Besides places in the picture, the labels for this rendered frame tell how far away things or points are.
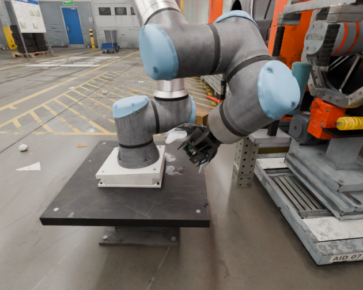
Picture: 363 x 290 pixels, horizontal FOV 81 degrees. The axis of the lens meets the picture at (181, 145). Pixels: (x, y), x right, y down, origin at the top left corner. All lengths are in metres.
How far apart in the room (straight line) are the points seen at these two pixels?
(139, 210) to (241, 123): 0.54
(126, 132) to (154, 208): 0.31
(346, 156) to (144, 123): 1.07
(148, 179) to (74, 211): 0.29
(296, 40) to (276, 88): 1.18
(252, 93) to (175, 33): 0.16
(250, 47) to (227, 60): 0.04
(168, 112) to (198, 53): 0.52
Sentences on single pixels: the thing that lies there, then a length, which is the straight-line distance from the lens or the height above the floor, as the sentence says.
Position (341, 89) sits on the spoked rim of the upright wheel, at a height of 0.62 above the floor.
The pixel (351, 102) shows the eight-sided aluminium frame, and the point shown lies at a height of 0.62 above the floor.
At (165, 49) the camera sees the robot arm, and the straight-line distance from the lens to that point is 0.37.
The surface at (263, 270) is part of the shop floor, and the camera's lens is 1.07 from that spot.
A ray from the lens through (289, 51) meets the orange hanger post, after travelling 1.53.
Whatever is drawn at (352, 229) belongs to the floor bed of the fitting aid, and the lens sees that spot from 1.30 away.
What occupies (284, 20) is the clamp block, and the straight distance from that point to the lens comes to 1.21.
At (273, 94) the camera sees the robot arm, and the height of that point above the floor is 0.79.
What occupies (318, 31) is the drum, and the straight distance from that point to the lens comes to 1.11.
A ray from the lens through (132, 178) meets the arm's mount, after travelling 0.90.
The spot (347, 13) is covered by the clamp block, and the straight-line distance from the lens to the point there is 0.94.
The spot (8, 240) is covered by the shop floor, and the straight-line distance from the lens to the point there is 1.37.
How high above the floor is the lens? 0.87
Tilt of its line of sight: 28 degrees down
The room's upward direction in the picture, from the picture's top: straight up
